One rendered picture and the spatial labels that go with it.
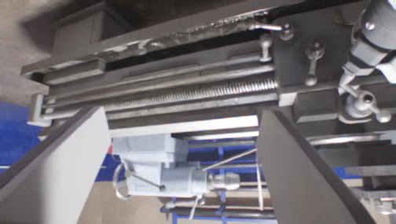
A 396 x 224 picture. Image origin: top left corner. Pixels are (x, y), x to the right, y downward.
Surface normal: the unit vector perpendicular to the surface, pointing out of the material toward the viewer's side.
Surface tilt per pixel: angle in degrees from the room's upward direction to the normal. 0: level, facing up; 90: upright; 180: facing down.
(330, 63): 90
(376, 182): 90
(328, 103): 90
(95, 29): 90
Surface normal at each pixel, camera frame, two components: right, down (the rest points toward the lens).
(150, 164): -0.29, 0.18
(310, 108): -0.33, -0.23
